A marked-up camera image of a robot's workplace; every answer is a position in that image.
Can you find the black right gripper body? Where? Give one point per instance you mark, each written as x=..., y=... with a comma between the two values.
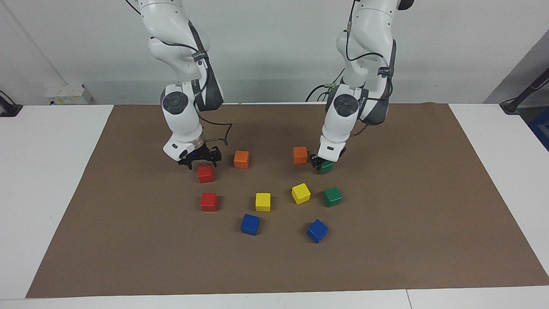
x=201, y=153

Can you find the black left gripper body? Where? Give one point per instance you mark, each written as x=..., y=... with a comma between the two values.
x=315, y=159

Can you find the green wooden block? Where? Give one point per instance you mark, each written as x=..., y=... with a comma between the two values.
x=332, y=197
x=327, y=168

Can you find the red wooden block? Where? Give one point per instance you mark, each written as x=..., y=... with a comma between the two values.
x=209, y=202
x=205, y=174

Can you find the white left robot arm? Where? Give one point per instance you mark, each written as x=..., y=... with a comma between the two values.
x=343, y=116

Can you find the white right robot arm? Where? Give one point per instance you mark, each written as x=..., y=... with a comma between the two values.
x=180, y=116

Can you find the orange wooden block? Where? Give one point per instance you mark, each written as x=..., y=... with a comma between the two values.
x=300, y=155
x=241, y=159

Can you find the yellow wooden block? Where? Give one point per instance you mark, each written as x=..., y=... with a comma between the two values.
x=301, y=193
x=263, y=202

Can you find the blue wooden block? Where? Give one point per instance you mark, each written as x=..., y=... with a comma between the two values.
x=317, y=231
x=250, y=224

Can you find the green terminal connector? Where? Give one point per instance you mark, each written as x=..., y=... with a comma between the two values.
x=329, y=87

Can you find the brown table mat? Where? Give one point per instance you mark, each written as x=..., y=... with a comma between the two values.
x=386, y=257

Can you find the white power strip box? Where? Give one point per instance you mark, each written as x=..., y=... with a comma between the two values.
x=68, y=92

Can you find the black table clamp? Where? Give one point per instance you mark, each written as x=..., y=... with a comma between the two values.
x=10, y=109

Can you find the black stand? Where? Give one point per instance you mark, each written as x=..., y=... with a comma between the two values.
x=512, y=105

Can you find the blue crate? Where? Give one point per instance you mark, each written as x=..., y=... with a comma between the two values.
x=542, y=128

